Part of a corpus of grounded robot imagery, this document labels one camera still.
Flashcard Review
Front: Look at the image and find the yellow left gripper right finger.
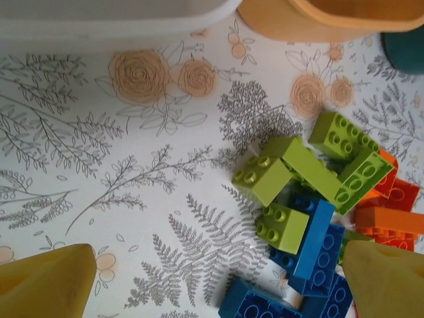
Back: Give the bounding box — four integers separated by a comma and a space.
342, 239, 424, 318

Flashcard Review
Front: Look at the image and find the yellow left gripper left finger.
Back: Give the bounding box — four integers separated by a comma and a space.
0, 243, 97, 318

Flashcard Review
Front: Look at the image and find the orange lego brick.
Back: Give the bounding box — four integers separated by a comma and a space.
384, 178, 421, 213
369, 148, 399, 199
352, 205, 424, 240
366, 228, 417, 253

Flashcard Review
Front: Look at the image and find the long green lego brick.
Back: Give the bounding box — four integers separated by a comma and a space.
333, 148, 398, 216
260, 135, 349, 203
307, 111, 381, 157

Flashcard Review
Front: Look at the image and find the floral print tablecloth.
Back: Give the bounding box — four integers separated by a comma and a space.
0, 0, 424, 318

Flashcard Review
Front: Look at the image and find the teal plastic container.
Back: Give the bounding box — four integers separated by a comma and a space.
380, 25, 424, 76

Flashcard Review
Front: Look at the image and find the white plastic container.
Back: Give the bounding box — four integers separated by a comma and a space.
0, 0, 245, 56

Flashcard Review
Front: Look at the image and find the peach orange plastic container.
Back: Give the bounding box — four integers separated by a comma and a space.
236, 0, 424, 44

